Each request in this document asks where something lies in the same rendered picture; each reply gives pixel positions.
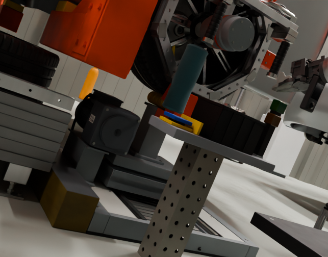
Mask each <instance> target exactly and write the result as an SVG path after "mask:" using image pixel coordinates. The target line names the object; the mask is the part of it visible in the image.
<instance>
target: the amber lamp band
mask: <svg viewBox="0 0 328 257"><path fill-rule="evenodd" d="M281 119H282V118H281V117H280V116H278V115H276V114H272V113H270V112H268V113H267V115H266V117H265V120H264V122H265V123H267V124H270V125H272V126H274V127H278V125H279V123H280V121H281Z"/></svg>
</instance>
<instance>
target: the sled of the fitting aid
mask: <svg viewBox="0 0 328 257"><path fill-rule="evenodd" d="M96 176H97V177H98V178H99V179H100V180H101V181H102V182H103V183H104V184H105V185H106V187H110V188H113V189H117V190H121V191H126V192H130V193H134V194H138V195H142V196H146V197H150V198H153V199H157V200H160V197H161V195H162V193H163V190H164V188H165V185H166V183H167V181H168V180H166V179H162V178H159V177H155V176H152V175H148V174H145V173H141V172H138V171H134V170H131V169H127V168H124V167H120V166H117V165H113V164H112V163H111V162H110V161H109V160H108V159H107V158H105V157H103V159H102V162H101V164H100V167H99V169H98V171H97V174H96Z"/></svg>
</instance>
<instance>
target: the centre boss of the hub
mask: <svg viewBox="0 0 328 257"><path fill-rule="evenodd" d="M184 28H185V27H183V26H181V25H178V24H176V25H175V27H174V29H173V31H174V34H175V35H176V36H178V37H181V36H183V35H184Z"/></svg>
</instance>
